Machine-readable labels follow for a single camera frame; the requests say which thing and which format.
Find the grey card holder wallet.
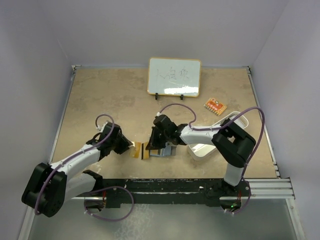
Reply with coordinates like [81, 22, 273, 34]
[149, 141, 177, 158]

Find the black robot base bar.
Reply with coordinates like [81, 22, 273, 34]
[82, 170, 251, 210]

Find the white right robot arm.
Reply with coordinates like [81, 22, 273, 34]
[145, 114, 257, 196]

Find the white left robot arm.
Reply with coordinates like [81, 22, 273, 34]
[21, 122, 133, 217]

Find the white box with cards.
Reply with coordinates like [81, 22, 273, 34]
[212, 111, 250, 131]

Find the small whiteboard with writing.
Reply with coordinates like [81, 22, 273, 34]
[147, 57, 202, 98]

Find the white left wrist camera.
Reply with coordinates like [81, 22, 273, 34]
[96, 122, 108, 131]

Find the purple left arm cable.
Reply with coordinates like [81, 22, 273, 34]
[33, 114, 116, 216]

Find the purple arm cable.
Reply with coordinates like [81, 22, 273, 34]
[157, 103, 265, 171]
[33, 114, 116, 216]

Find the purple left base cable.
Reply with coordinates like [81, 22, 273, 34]
[83, 186, 134, 222]

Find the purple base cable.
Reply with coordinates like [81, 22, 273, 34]
[83, 186, 134, 222]
[224, 179, 252, 216]

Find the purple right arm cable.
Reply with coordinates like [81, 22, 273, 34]
[157, 103, 265, 171]

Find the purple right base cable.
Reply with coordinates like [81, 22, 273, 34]
[224, 179, 252, 216]

